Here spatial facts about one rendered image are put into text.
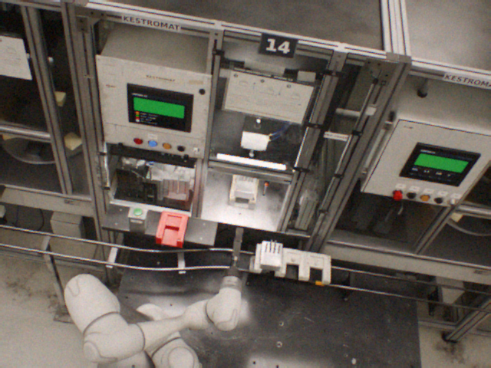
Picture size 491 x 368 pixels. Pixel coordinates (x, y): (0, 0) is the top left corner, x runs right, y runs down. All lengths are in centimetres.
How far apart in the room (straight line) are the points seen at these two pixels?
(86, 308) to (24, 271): 183
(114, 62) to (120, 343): 97
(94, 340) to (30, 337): 168
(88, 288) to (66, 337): 155
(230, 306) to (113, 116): 88
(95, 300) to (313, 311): 127
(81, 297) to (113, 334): 17
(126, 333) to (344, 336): 128
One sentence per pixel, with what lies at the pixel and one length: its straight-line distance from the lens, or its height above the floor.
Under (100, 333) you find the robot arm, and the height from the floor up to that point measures 146.
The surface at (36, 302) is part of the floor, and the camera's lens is 354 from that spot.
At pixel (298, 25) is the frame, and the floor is 201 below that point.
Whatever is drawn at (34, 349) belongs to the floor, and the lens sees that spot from 342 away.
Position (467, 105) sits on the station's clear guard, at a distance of 211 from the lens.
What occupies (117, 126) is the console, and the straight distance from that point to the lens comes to 226.
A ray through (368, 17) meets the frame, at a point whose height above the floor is 201.
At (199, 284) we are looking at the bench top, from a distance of 276.
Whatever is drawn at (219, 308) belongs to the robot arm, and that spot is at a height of 116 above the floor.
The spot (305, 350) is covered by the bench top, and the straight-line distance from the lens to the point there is 270.
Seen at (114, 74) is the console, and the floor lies 176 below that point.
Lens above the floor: 314
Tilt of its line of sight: 52 degrees down
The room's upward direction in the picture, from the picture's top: 12 degrees clockwise
